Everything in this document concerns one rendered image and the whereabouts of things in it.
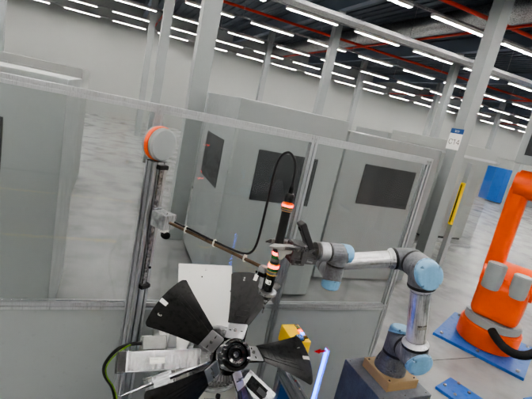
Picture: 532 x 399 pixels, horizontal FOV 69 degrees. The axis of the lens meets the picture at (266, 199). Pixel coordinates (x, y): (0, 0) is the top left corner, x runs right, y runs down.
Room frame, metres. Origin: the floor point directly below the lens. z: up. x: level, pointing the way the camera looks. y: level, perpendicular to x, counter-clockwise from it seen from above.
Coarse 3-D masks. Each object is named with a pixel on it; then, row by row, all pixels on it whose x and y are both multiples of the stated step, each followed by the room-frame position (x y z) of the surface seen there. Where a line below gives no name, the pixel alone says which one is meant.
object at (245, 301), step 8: (240, 272) 1.60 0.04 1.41; (248, 272) 1.60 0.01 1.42; (232, 280) 1.58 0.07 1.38; (240, 280) 1.58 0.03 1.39; (248, 280) 1.57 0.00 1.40; (256, 280) 1.57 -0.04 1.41; (232, 288) 1.56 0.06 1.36; (240, 288) 1.55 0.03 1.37; (248, 288) 1.54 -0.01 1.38; (256, 288) 1.54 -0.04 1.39; (232, 296) 1.53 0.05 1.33; (240, 296) 1.52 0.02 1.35; (248, 296) 1.51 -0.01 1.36; (256, 296) 1.50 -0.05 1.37; (232, 304) 1.50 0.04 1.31; (240, 304) 1.49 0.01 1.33; (248, 304) 1.48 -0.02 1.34; (256, 304) 1.48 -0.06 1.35; (232, 312) 1.47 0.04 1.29; (240, 312) 1.46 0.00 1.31; (248, 312) 1.45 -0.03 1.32; (256, 312) 1.45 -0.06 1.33; (232, 320) 1.44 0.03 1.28; (240, 320) 1.43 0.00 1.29; (248, 320) 1.42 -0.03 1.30
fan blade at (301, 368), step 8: (296, 336) 1.56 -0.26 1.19; (264, 344) 1.46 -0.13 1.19; (272, 344) 1.47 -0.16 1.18; (280, 344) 1.49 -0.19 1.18; (288, 344) 1.50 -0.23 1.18; (296, 344) 1.52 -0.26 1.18; (264, 352) 1.40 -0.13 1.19; (272, 352) 1.42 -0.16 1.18; (280, 352) 1.43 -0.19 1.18; (288, 352) 1.45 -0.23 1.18; (296, 352) 1.47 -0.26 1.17; (304, 352) 1.49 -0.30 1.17; (264, 360) 1.35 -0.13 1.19; (272, 360) 1.37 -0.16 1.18; (280, 360) 1.39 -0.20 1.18; (288, 360) 1.41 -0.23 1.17; (296, 360) 1.43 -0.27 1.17; (304, 360) 1.45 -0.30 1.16; (280, 368) 1.35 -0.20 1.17; (288, 368) 1.37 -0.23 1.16; (296, 368) 1.39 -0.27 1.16; (304, 368) 1.41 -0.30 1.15; (296, 376) 1.36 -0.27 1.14; (304, 376) 1.37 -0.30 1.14; (312, 376) 1.40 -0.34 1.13
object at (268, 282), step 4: (292, 188) 1.37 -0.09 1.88; (288, 192) 1.38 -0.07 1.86; (292, 192) 1.38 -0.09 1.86; (288, 196) 1.37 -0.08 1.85; (292, 196) 1.37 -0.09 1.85; (284, 200) 1.37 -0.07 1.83; (288, 200) 1.37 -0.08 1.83; (292, 200) 1.37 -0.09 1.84; (268, 276) 1.37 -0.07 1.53; (272, 276) 1.37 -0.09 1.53; (268, 280) 1.37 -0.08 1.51; (272, 280) 1.37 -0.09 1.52; (268, 284) 1.37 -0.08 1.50; (272, 284) 1.37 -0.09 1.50; (264, 288) 1.37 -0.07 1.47; (268, 288) 1.37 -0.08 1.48; (268, 292) 1.37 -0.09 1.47
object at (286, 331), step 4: (284, 328) 1.82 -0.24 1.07; (288, 328) 1.83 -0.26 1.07; (292, 328) 1.83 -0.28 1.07; (296, 328) 1.84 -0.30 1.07; (300, 328) 1.85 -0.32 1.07; (280, 332) 1.84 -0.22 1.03; (284, 332) 1.80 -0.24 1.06; (288, 332) 1.78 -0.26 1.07; (292, 332) 1.79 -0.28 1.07; (296, 332) 1.80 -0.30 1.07; (280, 336) 1.83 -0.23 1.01; (284, 336) 1.79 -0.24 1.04; (288, 336) 1.76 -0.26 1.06; (292, 336) 1.75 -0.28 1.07; (304, 340) 1.74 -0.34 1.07; (308, 340) 1.75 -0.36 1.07; (304, 344) 1.73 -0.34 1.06; (308, 344) 1.74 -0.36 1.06; (308, 348) 1.74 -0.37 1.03
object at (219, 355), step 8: (224, 344) 1.30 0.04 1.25; (232, 344) 1.32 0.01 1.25; (240, 344) 1.33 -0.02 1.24; (216, 352) 1.33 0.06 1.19; (224, 352) 1.28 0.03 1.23; (232, 352) 1.30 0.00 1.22; (240, 352) 1.32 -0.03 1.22; (248, 352) 1.32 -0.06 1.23; (224, 360) 1.27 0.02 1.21; (232, 360) 1.28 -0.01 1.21; (240, 360) 1.29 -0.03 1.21; (248, 360) 1.30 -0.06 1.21; (224, 368) 1.28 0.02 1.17; (232, 368) 1.26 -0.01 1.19; (240, 368) 1.27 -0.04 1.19
